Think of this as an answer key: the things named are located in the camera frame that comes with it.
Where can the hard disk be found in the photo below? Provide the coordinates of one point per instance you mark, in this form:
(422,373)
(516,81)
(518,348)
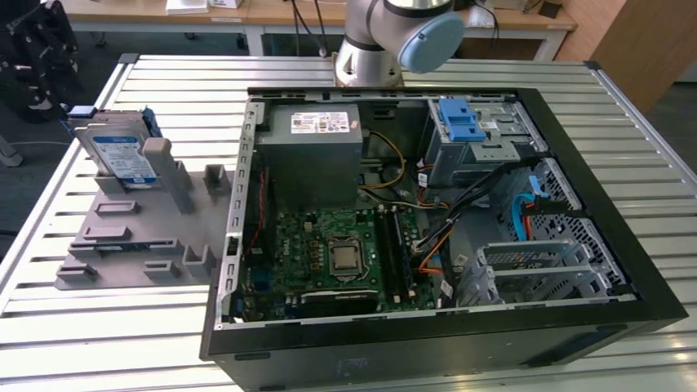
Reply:
(122,155)

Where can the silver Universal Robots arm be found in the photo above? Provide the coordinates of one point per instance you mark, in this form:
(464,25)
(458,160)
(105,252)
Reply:
(365,61)

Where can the black table corner cap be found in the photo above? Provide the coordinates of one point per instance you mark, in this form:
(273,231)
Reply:
(126,58)
(592,65)

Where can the white furniture foot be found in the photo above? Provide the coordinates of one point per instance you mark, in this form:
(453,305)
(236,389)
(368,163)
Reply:
(9,153)

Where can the white cardboard box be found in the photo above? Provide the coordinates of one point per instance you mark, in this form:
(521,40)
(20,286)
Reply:
(188,6)

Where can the white box black label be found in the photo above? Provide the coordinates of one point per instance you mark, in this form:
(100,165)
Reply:
(224,3)

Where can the grey parts rack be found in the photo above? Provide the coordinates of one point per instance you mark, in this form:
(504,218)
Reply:
(130,273)

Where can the grey power supply unit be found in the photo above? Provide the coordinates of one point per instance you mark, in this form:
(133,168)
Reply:
(310,171)

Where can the green motherboard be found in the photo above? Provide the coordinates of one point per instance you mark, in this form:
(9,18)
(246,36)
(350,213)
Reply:
(305,245)

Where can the CPU socket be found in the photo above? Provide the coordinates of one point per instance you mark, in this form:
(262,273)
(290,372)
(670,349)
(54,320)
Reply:
(346,240)

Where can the silver CPU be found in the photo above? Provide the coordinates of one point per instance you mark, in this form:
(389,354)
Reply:
(346,259)

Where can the blue plastic drive latch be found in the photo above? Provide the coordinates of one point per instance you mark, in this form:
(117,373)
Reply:
(460,122)

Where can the black RAM slot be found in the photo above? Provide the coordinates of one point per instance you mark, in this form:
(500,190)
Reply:
(386,253)
(404,257)

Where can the black graphics card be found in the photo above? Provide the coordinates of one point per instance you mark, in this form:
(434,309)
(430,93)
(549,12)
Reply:
(337,301)

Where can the metal drive cage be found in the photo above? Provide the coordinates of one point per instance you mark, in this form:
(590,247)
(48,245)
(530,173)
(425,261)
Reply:
(489,155)

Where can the black PC case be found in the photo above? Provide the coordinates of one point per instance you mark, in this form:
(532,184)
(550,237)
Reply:
(381,359)

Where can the wooden cabinet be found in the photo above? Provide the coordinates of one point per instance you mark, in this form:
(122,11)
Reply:
(642,41)

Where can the wooden desk white frame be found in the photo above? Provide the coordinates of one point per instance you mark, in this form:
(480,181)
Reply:
(136,16)

